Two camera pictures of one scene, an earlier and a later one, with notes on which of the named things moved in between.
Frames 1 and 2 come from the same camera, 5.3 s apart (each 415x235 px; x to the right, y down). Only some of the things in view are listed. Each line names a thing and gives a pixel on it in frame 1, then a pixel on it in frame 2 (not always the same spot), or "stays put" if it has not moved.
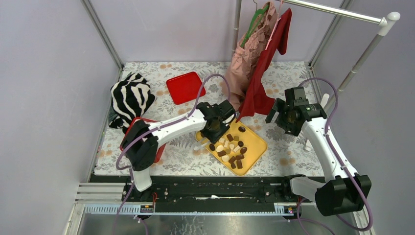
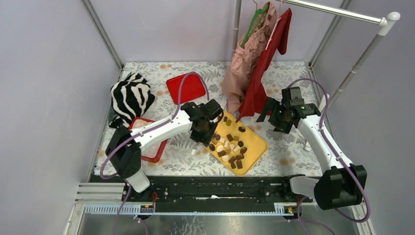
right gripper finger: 275,108 to 268,106
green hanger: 256,19 stays put
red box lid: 186,87 stays put
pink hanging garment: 247,55 stays put
